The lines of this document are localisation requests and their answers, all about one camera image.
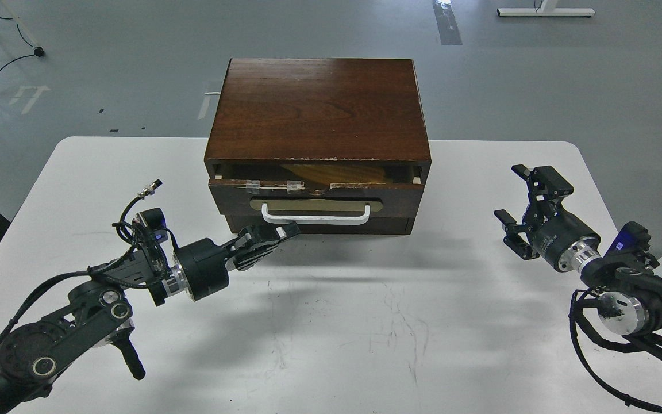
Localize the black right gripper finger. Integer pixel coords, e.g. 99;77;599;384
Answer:
511;164;574;222
494;209;538;261

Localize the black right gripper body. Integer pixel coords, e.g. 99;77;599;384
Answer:
530;212;600;273

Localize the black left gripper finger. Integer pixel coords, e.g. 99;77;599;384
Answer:
233;222;301;256
228;244;278;271

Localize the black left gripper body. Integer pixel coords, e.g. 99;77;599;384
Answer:
174;239;237;302

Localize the wooden drawer with white handle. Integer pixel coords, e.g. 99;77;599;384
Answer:
208;162;428;234

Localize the yellow corn cob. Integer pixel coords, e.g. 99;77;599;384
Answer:
280;164;393;186

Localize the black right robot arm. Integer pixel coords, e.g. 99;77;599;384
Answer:
494;164;662;413

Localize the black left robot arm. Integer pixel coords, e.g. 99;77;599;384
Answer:
0;180;301;413

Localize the dark wooden cabinet box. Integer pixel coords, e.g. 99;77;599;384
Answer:
204;58;432;234

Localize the white desk foot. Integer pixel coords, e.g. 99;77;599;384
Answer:
496;1;596;18

